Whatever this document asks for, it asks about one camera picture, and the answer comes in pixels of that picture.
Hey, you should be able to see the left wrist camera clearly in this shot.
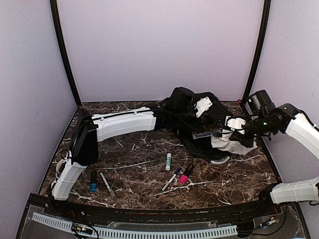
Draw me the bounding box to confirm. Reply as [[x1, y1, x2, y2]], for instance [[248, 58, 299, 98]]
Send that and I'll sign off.
[[195, 97, 212, 118]]

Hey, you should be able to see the left black frame post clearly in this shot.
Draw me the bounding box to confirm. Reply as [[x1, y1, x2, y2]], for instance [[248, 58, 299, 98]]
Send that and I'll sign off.
[[49, 0, 82, 107]]

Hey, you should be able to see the white glue stick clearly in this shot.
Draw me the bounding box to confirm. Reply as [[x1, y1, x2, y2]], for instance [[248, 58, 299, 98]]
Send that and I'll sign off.
[[165, 153, 171, 171]]

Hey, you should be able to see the black frame post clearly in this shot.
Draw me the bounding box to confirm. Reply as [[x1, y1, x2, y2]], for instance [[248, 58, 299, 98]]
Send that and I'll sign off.
[[242, 0, 271, 104], [49, 0, 82, 107]]

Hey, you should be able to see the black student bag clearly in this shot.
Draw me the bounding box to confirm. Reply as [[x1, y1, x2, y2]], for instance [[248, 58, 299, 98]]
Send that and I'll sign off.
[[159, 87, 234, 165]]

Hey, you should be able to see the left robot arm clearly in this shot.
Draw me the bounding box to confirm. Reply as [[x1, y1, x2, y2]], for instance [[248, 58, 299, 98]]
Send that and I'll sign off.
[[48, 105, 212, 217]]

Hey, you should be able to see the black marker blue cap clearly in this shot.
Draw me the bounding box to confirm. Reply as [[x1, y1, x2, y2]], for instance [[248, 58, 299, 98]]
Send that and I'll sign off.
[[90, 170, 97, 192]]

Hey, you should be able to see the right black frame post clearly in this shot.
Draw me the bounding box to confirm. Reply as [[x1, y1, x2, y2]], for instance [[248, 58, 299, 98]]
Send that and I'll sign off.
[[242, 0, 271, 104]]

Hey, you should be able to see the white pen blue cap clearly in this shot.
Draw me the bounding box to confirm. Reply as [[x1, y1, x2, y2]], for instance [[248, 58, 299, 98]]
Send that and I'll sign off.
[[161, 167, 182, 193]]

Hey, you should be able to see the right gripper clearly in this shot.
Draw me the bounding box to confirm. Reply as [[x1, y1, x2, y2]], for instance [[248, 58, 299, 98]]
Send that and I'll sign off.
[[229, 114, 276, 148]]

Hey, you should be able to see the white thin pen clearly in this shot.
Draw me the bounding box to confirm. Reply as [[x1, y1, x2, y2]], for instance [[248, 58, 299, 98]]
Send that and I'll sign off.
[[100, 172, 115, 198]]

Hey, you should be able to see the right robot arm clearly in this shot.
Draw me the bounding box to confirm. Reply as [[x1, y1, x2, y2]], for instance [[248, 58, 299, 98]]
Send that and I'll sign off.
[[225, 90, 319, 216]]

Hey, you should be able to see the white slotted cable duct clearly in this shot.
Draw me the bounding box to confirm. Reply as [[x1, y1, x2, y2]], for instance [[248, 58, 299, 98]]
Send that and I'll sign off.
[[31, 213, 238, 239]]

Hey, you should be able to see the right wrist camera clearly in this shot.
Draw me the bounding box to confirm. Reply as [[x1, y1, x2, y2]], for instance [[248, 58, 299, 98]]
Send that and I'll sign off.
[[225, 116, 246, 131]]

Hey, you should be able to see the dog picture book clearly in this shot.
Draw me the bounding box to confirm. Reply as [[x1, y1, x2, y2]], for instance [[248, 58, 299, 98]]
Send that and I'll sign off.
[[191, 131, 212, 139]]

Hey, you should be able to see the black front rail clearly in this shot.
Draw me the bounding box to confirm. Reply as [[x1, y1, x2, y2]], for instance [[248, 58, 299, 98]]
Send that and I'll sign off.
[[27, 193, 284, 225]]

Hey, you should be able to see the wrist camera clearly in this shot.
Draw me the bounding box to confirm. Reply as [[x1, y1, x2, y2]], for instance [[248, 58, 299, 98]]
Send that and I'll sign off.
[[225, 116, 246, 131], [195, 97, 212, 118]]

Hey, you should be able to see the white cloth pouch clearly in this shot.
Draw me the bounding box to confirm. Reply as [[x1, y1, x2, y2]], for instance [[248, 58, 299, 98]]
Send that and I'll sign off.
[[211, 129, 257, 155]]

